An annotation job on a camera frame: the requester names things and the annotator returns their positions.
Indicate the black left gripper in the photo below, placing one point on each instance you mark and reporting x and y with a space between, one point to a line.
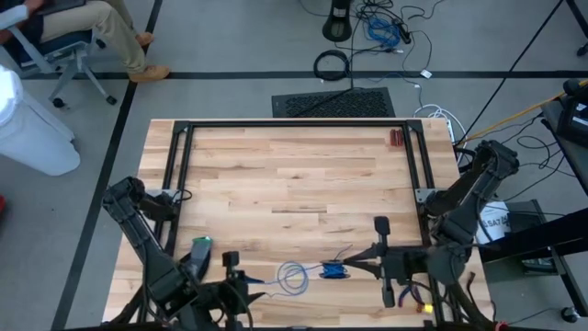
229 294

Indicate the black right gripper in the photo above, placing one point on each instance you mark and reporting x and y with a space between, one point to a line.
404 264

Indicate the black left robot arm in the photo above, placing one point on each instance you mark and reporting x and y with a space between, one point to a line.
151 257

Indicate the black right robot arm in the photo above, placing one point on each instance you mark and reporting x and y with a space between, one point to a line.
473 193

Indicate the black grey work glove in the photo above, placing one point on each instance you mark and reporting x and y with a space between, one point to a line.
200 253

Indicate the yellow tag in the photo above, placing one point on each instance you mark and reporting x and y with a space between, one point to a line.
428 308

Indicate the white cardboard box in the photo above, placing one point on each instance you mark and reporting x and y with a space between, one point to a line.
494 225

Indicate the small red box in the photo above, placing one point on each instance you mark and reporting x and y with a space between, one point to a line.
396 137

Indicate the white power strip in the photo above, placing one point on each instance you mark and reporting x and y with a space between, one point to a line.
450 131

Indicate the black floor mat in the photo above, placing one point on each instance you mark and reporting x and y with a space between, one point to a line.
335 103

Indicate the black equipment stand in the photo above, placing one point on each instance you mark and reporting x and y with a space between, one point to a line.
542 234

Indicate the white power adapter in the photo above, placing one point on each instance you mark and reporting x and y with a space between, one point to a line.
426 73

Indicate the thin black diagonal rod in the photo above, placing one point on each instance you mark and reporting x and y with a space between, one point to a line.
507 76

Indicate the black power strip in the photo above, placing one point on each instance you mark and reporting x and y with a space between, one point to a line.
402 30

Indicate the black floor stand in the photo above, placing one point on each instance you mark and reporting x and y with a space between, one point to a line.
337 27

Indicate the black cart with screen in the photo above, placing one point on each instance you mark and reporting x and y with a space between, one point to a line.
579 124

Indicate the white bin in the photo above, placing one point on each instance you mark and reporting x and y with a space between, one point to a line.
32 138

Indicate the black wheeled leg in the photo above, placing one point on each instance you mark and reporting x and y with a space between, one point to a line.
582 48

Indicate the person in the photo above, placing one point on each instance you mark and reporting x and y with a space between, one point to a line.
101 23

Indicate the grey office chair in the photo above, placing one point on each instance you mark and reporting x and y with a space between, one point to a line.
59 50

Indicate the dark laptop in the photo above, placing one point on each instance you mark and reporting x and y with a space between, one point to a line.
59 5

